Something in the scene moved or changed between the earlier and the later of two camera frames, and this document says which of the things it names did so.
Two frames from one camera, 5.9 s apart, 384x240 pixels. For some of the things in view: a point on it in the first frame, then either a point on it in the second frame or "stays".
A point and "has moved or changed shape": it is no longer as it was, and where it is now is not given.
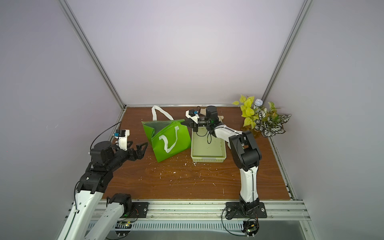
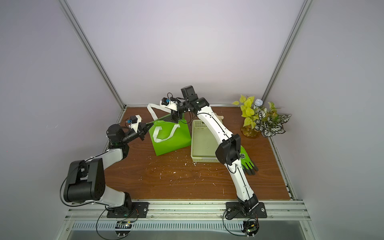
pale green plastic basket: [205, 147] stays
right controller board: [251, 228] stays
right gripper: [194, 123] to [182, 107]
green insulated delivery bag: [169, 137] has moved or changed shape
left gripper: [139, 154] to [141, 133]
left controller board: [123, 228] stays
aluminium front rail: [208, 211] stays
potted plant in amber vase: [266, 121] stays
